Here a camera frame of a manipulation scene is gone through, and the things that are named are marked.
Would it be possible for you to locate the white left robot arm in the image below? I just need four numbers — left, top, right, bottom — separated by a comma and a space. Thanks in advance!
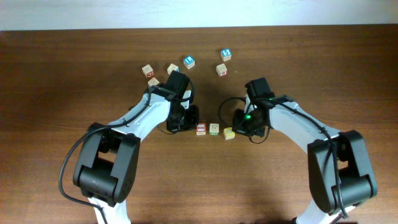
72, 83, 198, 223

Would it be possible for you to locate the blue 5 wooden block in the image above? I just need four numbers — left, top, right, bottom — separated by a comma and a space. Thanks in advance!
221, 49, 232, 62

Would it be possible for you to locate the red Q wooden block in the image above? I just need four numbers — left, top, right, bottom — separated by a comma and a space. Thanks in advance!
142, 64, 155, 78

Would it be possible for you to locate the green letter wooden block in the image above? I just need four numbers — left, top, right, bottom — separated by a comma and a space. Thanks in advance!
148, 77, 160, 87

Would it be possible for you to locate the green R wooden block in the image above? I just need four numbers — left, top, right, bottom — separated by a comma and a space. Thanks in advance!
209, 123, 220, 136

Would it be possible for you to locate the blue L wooden block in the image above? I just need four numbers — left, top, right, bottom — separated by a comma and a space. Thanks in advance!
183, 55, 195, 69

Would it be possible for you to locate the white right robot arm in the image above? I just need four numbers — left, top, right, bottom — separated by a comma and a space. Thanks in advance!
233, 95, 378, 223

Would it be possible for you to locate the blue H wooden block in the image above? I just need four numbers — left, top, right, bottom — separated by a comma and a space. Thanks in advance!
167, 63, 180, 75

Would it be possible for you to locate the red 9 wooden block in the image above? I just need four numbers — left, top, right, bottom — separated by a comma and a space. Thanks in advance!
216, 63, 228, 77

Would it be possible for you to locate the red I wooden block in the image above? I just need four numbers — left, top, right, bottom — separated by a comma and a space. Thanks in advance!
196, 123, 206, 136

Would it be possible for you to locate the yellow O wooden block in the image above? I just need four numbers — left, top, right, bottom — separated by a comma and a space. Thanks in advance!
223, 127, 236, 140

